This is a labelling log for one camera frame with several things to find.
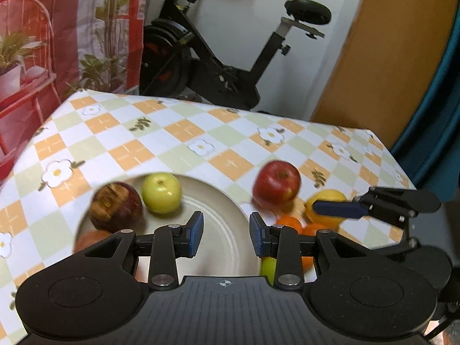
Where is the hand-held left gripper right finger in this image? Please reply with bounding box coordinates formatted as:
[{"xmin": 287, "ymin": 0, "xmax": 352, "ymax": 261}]
[{"xmin": 249, "ymin": 212, "xmax": 371, "ymax": 290}]

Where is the cream round plate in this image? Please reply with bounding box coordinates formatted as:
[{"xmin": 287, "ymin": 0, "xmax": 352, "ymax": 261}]
[{"xmin": 74, "ymin": 172, "xmax": 267, "ymax": 283}]

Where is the green apple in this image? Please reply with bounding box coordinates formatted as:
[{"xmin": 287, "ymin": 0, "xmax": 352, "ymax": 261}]
[
  {"xmin": 141, "ymin": 172, "xmax": 181, "ymax": 214},
  {"xmin": 260, "ymin": 257, "xmax": 277, "ymax": 277}
]

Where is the black exercise bike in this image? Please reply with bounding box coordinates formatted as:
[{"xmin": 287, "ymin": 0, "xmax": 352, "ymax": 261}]
[{"xmin": 139, "ymin": 0, "xmax": 332, "ymax": 113}]

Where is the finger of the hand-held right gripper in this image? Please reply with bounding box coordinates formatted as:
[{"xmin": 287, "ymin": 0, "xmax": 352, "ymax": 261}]
[{"xmin": 312, "ymin": 187, "xmax": 442, "ymax": 229}]

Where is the wooden board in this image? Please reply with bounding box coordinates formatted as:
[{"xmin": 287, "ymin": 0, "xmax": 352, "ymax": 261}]
[{"xmin": 311, "ymin": 0, "xmax": 457, "ymax": 150}]

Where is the yellow lemon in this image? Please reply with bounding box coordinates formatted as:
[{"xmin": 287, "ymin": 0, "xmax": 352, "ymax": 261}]
[{"xmin": 305, "ymin": 189, "xmax": 348, "ymax": 228}]

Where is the printed backdrop cloth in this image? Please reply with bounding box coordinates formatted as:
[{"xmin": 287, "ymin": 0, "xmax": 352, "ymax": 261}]
[{"xmin": 0, "ymin": 0, "xmax": 152, "ymax": 184}]

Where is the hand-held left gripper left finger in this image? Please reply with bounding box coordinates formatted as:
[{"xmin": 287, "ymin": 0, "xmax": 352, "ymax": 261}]
[{"xmin": 84, "ymin": 211, "xmax": 205, "ymax": 290}]

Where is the dull red apple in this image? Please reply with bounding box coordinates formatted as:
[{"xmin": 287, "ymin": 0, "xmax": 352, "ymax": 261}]
[{"xmin": 75, "ymin": 230, "xmax": 114, "ymax": 254}]

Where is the dark purple mangosteen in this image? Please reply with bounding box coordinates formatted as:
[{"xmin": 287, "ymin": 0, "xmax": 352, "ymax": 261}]
[{"xmin": 89, "ymin": 182, "xmax": 143, "ymax": 233}]

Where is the large red apple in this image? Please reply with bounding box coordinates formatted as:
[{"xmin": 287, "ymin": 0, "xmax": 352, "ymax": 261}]
[{"xmin": 252, "ymin": 160, "xmax": 301, "ymax": 211}]

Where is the teal curtain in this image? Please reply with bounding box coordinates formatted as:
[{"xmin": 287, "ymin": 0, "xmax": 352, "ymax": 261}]
[{"xmin": 390, "ymin": 0, "xmax": 460, "ymax": 202}]

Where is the small orange mandarin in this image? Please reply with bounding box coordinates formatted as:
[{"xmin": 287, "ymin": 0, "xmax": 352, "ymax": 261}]
[
  {"xmin": 275, "ymin": 215, "xmax": 303, "ymax": 234},
  {"xmin": 302, "ymin": 223, "xmax": 331, "ymax": 238}
]

